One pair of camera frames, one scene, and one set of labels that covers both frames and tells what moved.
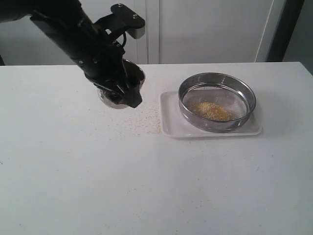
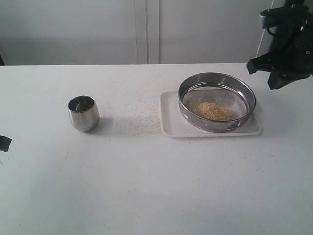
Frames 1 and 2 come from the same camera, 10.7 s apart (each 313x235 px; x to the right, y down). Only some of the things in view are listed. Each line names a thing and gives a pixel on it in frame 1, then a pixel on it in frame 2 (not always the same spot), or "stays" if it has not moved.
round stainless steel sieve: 215,102 stays
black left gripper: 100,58 -> 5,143
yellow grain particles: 211,110 stays
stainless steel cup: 137,73 -> 84,112
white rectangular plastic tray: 174,125 stays
